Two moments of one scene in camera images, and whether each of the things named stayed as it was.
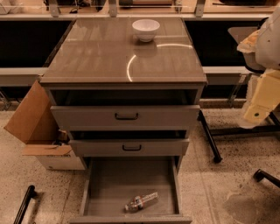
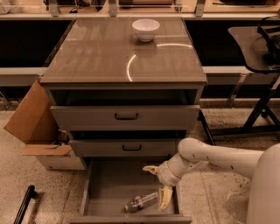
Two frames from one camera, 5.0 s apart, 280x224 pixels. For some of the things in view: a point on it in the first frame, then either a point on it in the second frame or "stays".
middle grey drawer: (129, 148) stays
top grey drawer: (124, 118) stays
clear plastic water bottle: (138, 201) stays
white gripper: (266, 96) to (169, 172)
